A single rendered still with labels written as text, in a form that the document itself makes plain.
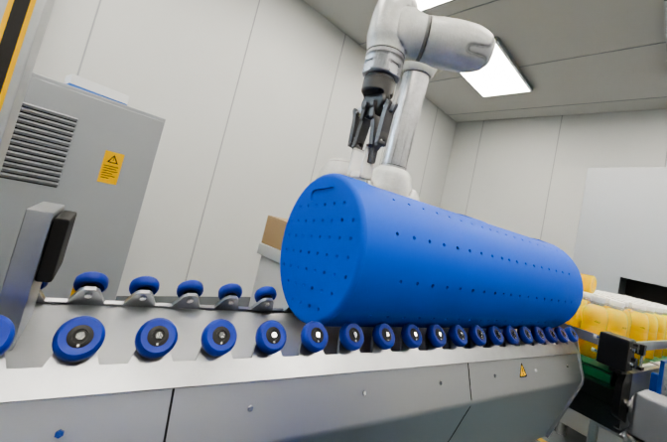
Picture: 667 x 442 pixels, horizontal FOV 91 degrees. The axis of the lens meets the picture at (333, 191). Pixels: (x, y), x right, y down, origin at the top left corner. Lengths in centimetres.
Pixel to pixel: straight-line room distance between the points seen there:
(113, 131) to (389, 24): 137
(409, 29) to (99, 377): 79
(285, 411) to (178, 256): 286
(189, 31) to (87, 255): 217
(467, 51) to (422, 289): 52
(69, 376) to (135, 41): 294
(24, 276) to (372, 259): 43
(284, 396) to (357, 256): 22
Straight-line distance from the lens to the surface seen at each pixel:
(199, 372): 50
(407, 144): 126
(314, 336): 56
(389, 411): 69
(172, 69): 328
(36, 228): 50
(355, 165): 77
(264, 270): 125
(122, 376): 48
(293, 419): 57
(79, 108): 182
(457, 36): 84
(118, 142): 183
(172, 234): 327
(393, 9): 84
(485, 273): 78
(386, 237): 55
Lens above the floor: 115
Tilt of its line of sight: 5 degrees up
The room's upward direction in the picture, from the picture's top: 13 degrees clockwise
